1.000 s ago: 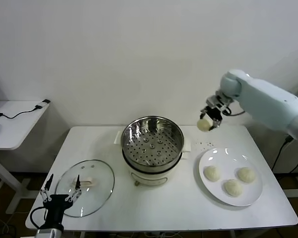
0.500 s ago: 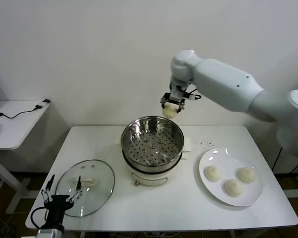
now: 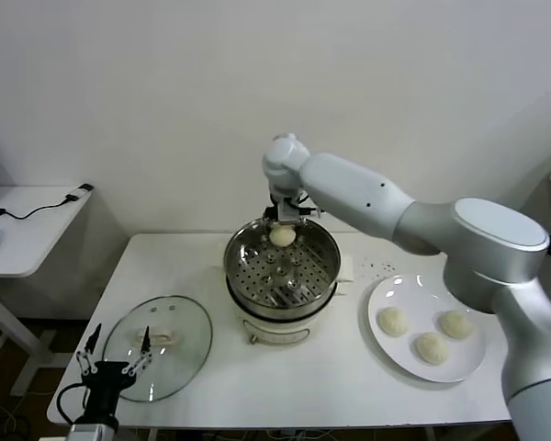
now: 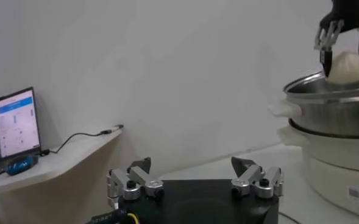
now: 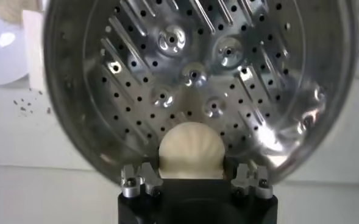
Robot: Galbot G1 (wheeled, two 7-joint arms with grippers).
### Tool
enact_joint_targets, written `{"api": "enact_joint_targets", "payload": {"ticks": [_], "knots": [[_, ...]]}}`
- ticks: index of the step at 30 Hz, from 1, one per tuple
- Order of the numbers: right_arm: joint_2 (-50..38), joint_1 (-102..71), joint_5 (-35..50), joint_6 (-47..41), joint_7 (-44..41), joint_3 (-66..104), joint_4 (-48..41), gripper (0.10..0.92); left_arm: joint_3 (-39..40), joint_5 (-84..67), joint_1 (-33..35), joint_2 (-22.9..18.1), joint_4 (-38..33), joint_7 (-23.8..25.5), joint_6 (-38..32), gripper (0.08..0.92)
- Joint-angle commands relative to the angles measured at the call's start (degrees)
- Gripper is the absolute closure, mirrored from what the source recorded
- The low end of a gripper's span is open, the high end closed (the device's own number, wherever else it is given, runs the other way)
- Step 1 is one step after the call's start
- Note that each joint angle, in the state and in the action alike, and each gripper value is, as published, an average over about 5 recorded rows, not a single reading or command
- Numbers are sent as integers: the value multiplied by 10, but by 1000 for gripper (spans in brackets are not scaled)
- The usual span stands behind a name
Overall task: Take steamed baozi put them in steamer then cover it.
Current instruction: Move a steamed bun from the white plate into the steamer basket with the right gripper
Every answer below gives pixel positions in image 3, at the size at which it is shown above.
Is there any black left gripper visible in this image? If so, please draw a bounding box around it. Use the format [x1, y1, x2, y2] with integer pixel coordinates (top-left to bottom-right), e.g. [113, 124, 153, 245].
[75, 322, 153, 424]

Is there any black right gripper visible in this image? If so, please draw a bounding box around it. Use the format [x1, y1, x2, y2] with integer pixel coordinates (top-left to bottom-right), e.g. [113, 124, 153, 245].
[263, 205, 314, 243]

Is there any white steamed baozi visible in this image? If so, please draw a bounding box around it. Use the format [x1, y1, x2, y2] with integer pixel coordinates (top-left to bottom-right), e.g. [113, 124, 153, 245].
[377, 306, 409, 338]
[269, 224, 298, 249]
[438, 310, 474, 341]
[411, 332, 450, 368]

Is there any glass pot lid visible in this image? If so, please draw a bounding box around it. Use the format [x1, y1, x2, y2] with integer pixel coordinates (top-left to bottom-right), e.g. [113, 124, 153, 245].
[101, 295, 213, 404]

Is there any stainless steel steamer basket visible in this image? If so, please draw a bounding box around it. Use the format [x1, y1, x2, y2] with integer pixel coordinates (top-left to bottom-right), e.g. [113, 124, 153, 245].
[212, 214, 355, 319]

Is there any white electric cooker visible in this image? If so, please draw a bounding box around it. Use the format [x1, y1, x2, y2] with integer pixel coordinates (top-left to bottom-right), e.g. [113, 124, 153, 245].
[210, 243, 355, 346]

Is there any white round plate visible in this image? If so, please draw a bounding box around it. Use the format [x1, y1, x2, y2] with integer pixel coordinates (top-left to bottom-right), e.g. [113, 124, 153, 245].
[365, 274, 487, 383]

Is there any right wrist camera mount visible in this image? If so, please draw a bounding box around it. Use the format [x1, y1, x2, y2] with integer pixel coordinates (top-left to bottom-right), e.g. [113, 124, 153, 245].
[276, 200, 326, 227]

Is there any black cable with plug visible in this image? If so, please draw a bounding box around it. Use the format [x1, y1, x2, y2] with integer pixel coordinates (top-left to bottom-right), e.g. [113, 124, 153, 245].
[0, 195, 80, 221]

